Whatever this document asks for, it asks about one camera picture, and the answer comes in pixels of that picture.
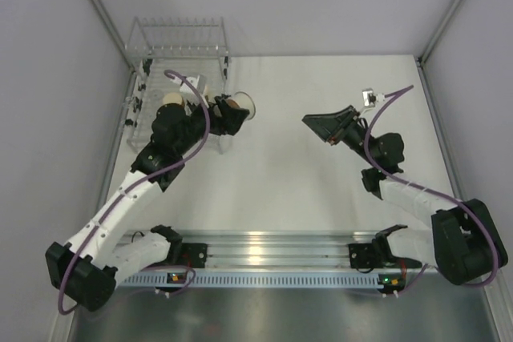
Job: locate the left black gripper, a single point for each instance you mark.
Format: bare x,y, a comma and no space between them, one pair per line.
231,117

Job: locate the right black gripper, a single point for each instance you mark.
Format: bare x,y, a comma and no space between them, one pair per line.
333,127

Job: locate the steel cup front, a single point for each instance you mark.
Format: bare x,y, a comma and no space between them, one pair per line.
244,101

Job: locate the steel cup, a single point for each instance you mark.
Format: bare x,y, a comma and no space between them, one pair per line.
206,94
244,101
173,98

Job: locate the clear plastic cup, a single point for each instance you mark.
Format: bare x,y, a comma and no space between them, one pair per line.
155,96

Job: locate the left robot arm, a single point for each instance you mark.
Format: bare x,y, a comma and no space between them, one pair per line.
91,264

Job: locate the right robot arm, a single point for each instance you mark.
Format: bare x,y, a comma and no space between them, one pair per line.
460,239

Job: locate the clear acrylic dish rack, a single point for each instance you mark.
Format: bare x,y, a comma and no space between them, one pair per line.
189,46

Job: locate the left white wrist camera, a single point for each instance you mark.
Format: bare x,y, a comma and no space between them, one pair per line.
193,85

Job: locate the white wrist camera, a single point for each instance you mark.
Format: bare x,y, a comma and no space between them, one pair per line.
371,99
193,85

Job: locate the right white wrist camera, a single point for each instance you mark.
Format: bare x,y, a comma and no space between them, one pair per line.
371,99

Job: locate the aluminium mounting rail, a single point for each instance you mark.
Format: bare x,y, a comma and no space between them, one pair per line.
278,251

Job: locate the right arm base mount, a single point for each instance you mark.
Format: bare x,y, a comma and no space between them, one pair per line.
365,257

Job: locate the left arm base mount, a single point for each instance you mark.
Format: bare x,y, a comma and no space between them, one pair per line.
193,255

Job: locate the left aluminium frame post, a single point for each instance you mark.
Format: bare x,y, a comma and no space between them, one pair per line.
112,31

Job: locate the aluminium frame post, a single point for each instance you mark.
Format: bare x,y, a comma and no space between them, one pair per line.
112,31
441,28

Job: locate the white slotted cable duct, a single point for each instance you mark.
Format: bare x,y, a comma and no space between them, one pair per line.
208,279

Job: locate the right aluminium frame post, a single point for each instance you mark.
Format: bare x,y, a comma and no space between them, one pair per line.
441,28

